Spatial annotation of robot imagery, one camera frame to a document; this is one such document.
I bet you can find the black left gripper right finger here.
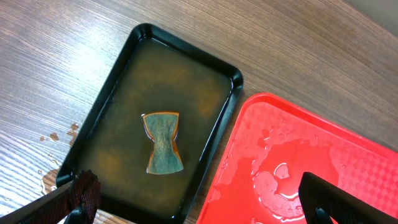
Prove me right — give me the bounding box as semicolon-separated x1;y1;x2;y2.
298;172;397;224

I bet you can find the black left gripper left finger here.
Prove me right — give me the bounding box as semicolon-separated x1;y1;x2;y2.
1;170;101;224

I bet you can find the orange green sponge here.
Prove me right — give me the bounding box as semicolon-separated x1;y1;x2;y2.
142;112;184;175

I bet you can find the red plastic tray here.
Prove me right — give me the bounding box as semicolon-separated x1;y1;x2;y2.
198;93;397;223

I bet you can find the black water tray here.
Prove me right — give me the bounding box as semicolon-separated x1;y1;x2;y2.
56;24;243;223

